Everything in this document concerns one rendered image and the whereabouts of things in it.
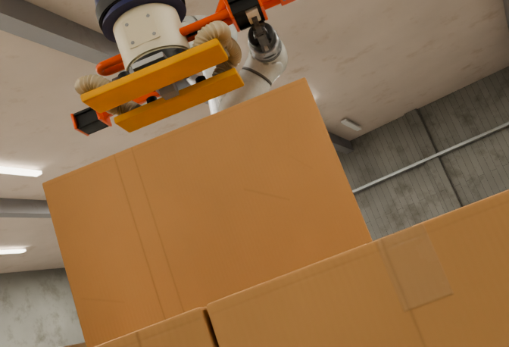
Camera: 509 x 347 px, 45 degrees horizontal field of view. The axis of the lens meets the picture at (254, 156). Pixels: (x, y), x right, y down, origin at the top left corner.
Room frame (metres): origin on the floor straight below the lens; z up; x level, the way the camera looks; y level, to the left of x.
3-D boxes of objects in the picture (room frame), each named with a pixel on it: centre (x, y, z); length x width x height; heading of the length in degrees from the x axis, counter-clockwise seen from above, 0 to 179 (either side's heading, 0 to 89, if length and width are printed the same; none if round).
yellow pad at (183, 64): (1.32, 0.15, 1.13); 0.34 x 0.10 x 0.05; 85
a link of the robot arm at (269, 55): (1.62, -0.14, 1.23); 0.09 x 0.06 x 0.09; 85
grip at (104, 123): (1.71, 0.41, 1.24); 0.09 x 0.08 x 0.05; 175
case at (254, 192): (1.42, 0.13, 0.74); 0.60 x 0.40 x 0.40; 86
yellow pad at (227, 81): (1.51, 0.13, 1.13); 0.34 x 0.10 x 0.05; 85
